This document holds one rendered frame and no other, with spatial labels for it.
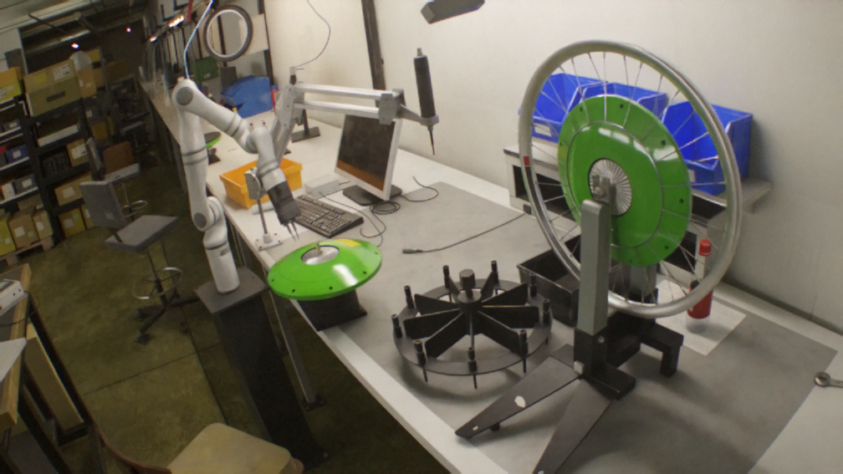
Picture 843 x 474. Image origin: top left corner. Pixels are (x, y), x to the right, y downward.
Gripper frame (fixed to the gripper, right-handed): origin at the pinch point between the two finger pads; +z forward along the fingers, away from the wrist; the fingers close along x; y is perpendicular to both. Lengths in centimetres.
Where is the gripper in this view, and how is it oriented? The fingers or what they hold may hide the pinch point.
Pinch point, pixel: (297, 240)
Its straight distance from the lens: 189.9
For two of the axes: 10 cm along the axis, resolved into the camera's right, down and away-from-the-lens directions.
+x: 6.7, -3.8, 6.4
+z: 4.5, 8.9, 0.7
